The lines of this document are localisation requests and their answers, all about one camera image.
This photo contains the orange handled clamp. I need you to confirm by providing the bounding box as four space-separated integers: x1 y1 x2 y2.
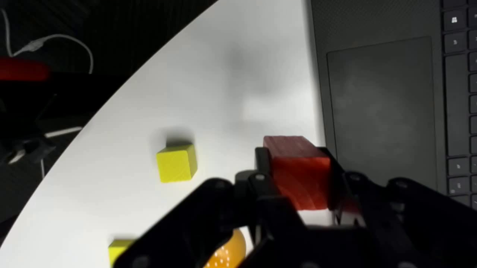
0 56 101 169

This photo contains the orange dome block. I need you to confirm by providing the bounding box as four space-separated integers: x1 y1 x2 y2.
203 228 249 268

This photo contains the yellow rectangular block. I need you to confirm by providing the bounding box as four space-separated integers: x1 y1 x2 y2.
107 236 139 268

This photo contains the white cable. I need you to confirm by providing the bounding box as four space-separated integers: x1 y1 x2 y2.
0 6 95 76

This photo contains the red rectangular block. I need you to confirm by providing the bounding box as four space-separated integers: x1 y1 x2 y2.
262 134 334 213

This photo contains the black laptop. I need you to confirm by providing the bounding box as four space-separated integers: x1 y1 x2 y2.
304 0 477 210

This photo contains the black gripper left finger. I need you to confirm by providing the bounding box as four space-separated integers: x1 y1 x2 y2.
113 146 310 268

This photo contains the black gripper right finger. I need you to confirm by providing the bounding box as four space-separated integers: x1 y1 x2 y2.
329 159 477 268

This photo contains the yellow cube block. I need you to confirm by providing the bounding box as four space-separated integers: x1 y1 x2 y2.
155 141 198 184

